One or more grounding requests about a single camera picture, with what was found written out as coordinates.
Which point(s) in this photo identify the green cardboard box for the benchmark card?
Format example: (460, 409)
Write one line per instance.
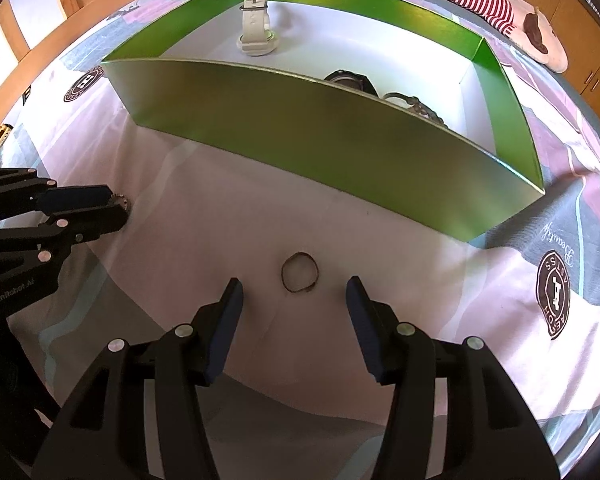
(305, 135)

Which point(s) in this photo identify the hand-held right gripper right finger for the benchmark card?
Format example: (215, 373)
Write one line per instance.
(362, 325)

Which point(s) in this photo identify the printed bed sheet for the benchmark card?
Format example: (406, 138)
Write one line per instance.
(230, 210)

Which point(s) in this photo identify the white wrist watch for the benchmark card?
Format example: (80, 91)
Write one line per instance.
(255, 25)

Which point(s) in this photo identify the wooden wardrobe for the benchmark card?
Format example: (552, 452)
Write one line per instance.
(580, 35)

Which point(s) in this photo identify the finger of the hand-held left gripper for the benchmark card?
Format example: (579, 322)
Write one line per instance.
(75, 197)
(100, 220)

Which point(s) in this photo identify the black wrist watch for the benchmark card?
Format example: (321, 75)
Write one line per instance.
(350, 80)

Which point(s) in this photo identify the small silver jewelry piece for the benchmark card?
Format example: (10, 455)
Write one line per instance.
(122, 204)

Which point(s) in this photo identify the thin dark bangle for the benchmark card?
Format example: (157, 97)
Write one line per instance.
(300, 290)

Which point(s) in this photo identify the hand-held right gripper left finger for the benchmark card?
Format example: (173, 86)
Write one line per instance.
(225, 330)

